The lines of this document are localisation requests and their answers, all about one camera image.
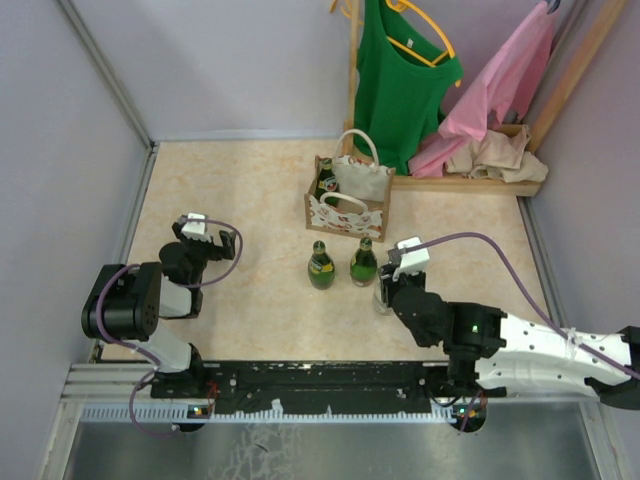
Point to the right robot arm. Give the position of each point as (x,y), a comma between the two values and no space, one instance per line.
(490,349)

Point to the pink shirt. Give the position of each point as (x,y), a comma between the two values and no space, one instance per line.
(507,83)

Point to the green tank top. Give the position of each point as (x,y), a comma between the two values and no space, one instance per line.
(402,82)

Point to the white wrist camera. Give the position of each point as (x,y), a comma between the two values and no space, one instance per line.
(193,226)
(409,257)

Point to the aluminium frame rail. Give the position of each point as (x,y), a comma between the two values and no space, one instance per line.
(115,381)

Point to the patterned canvas tote bag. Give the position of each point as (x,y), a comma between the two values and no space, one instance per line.
(361,206)

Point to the dark green bottle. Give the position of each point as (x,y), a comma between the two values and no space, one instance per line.
(327,180)

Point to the wooden clothes rack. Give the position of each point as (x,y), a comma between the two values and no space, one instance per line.
(580,61)

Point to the green bottle red label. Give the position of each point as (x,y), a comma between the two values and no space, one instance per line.
(364,265)

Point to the beige crumpled cloth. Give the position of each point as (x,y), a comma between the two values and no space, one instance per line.
(499,156)

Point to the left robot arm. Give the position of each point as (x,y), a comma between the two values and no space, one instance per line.
(128,303)

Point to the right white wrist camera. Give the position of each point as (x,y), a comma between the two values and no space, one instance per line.
(409,257)

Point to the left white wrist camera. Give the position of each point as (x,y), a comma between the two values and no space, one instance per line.
(193,226)

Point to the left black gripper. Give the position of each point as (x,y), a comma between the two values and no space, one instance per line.
(227,238)

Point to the green bottle yellow label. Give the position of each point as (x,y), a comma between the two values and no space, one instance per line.
(321,268)

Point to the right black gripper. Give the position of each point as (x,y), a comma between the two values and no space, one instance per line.
(387,276)

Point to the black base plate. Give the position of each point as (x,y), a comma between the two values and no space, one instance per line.
(350,388)

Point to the white cable duct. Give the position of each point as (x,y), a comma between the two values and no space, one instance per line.
(191,414)

